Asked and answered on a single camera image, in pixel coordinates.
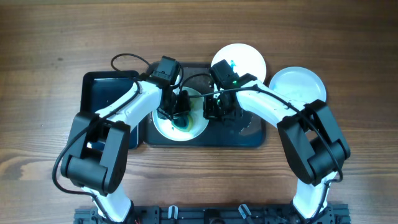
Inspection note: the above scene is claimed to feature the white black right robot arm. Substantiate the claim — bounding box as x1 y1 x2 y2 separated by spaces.
204 60 351 223

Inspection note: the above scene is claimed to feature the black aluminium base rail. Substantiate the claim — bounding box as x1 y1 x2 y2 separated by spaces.
73 203 351 224

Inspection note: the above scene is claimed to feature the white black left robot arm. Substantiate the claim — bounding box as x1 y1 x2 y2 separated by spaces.
52 56 186 223

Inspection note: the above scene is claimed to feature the black water basin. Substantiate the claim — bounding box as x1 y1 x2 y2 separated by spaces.
80 70 141 150

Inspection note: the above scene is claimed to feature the yellow green sponge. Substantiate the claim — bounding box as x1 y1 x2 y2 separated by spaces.
172 114 193 132

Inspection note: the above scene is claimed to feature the white plate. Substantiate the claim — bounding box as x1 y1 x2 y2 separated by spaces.
152 98 209 142
269 67 327 103
211 43 267 82

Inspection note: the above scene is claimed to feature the black serving tray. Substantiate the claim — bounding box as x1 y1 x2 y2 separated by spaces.
138 62 267 148

